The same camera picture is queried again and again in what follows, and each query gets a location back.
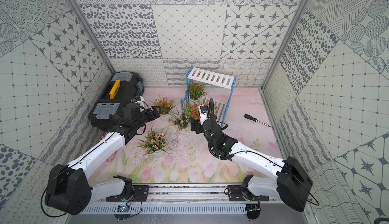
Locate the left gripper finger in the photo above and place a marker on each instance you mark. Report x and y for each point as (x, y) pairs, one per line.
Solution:
(155, 111)
(147, 118)

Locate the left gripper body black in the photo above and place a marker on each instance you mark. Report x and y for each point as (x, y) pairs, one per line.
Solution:
(152, 113)

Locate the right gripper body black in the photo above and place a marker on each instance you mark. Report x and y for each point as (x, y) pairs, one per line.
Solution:
(211, 143)

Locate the orange flower potted plant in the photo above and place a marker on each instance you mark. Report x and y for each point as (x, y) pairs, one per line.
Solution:
(166, 105)

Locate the pink flower plant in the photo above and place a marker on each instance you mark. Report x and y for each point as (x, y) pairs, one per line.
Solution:
(154, 142)
(181, 120)

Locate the red flower plant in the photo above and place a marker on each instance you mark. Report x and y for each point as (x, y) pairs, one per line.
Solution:
(196, 91)
(192, 111)

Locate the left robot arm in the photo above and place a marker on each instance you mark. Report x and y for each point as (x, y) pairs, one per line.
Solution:
(68, 189)

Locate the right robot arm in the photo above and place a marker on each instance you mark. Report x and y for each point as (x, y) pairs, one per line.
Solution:
(289, 180)

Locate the blue white slatted rack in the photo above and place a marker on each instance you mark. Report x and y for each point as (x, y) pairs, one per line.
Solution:
(217, 79)

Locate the pink flower plant front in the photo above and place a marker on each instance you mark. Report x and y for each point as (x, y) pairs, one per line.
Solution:
(154, 142)

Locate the black plastic toolbox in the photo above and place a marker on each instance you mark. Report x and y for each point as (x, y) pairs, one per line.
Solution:
(107, 111)

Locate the red white work glove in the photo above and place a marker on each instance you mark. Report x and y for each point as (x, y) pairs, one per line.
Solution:
(107, 138)

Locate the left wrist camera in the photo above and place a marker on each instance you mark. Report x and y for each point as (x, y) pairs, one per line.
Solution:
(138, 99)

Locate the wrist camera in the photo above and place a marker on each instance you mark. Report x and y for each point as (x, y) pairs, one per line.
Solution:
(203, 112)
(138, 99)

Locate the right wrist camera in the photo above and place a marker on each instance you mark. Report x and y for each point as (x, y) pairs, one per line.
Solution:
(203, 112)

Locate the black handled screwdriver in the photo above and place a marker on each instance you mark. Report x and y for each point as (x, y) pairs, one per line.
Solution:
(249, 117)

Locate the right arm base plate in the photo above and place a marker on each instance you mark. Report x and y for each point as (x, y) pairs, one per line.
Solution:
(237, 193)

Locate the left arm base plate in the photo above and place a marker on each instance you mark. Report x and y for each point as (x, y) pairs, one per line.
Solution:
(139, 192)

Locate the aluminium rail frame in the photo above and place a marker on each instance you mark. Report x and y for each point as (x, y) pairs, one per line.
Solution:
(189, 193)

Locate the white slotted cable duct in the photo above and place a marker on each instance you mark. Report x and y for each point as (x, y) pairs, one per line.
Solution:
(224, 208)

